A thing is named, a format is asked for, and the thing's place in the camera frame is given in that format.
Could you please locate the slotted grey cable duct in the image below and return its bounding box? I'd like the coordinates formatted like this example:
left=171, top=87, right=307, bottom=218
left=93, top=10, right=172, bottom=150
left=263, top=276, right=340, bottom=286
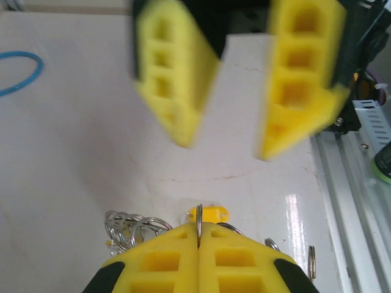
left=351, top=99, right=391, bottom=147

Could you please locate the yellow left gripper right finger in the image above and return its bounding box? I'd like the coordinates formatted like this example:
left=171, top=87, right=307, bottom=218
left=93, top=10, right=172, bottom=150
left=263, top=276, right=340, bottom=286
left=198, top=221, right=321, bottom=293

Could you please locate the green tape roll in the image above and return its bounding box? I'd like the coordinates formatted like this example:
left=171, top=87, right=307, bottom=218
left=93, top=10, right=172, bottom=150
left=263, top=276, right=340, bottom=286
left=370, top=143, right=391, bottom=184

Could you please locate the yellow key tag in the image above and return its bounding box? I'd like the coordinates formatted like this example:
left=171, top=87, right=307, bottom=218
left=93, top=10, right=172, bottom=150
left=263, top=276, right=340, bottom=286
left=188, top=206, right=230, bottom=223

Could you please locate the blue stethoscope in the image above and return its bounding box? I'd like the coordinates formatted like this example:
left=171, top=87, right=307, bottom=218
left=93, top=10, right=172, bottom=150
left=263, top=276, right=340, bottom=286
left=0, top=50, right=45, bottom=98

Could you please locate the metal split keyring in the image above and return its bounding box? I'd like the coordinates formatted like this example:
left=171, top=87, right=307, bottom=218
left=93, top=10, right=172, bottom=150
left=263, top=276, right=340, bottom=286
left=195, top=203, right=205, bottom=248

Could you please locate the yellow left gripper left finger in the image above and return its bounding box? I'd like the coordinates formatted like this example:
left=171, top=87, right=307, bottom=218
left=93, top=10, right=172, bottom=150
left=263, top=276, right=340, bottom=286
left=82, top=221, right=200, bottom=293

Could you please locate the metal key holder with rings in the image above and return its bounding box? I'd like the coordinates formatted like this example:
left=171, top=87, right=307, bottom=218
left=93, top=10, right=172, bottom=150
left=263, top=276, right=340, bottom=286
left=103, top=209, right=317, bottom=281

